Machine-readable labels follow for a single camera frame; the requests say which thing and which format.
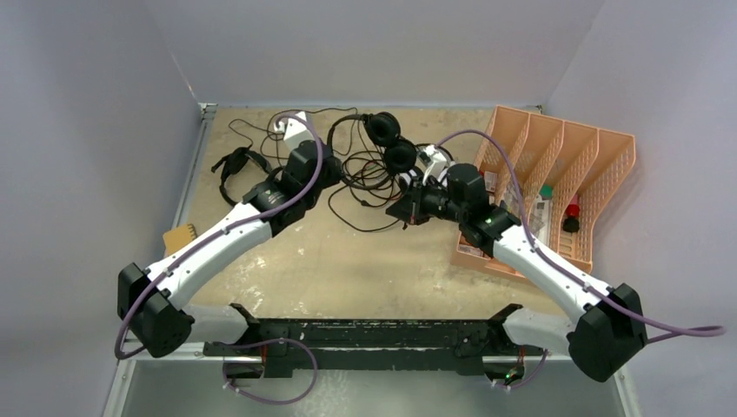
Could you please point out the black over-ear headphones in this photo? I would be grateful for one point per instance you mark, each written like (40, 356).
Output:
(398, 154)

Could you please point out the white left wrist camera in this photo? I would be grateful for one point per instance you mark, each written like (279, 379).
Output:
(295, 128)

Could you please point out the small white box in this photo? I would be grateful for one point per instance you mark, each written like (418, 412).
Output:
(490, 180)

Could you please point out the green cap object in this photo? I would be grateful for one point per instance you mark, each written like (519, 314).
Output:
(546, 192)

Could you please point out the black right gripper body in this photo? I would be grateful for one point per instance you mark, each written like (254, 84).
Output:
(428, 203)

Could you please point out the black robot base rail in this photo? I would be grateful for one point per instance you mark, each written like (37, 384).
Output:
(280, 346)

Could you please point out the white box in front tray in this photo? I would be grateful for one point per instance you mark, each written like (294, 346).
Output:
(469, 250)

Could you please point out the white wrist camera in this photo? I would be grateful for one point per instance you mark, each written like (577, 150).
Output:
(295, 128)
(436, 163)

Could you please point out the black headband headset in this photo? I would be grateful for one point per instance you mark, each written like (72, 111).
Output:
(233, 163)

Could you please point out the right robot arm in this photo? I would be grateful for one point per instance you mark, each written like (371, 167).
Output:
(599, 332)

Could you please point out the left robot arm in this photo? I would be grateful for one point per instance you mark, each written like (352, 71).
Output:
(151, 301)

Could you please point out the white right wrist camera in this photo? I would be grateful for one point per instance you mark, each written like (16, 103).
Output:
(436, 163)

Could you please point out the large white staples box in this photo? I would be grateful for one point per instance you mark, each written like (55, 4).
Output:
(539, 219)

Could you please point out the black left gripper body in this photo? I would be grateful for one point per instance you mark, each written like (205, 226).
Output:
(333, 176)

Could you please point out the peach plastic file organizer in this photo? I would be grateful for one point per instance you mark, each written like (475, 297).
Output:
(581, 163)

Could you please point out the white and black headphones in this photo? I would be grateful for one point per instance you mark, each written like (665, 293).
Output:
(413, 178)

